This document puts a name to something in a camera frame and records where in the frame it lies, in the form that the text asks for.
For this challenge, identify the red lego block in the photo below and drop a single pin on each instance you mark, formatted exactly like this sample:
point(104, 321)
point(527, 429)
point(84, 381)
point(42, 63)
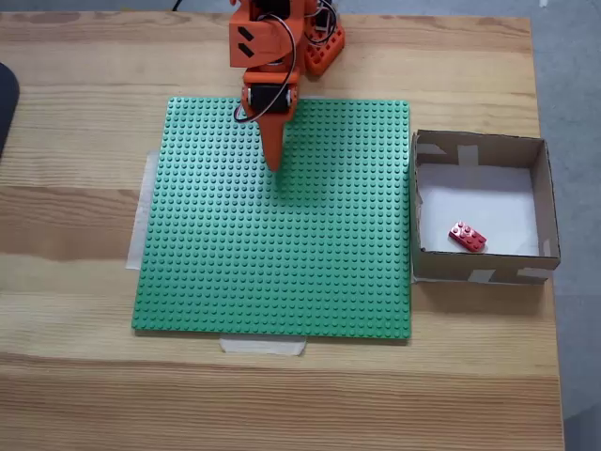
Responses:
point(467, 236)

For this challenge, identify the green lego baseplate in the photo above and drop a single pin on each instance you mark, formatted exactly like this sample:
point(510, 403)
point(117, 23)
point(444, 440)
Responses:
point(235, 235)

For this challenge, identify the cardboard box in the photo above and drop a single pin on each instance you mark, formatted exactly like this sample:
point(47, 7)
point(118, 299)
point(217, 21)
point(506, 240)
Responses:
point(547, 197)

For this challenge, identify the wide masking tape strip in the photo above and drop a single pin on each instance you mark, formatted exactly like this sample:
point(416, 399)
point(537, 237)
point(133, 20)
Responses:
point(143, 211)

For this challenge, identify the white paper sheet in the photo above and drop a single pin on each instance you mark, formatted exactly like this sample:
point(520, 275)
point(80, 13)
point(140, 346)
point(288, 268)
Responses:
point(479, 202)

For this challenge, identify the black rounded device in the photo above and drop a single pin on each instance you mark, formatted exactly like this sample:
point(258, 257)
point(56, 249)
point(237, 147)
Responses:
point(7, 108)

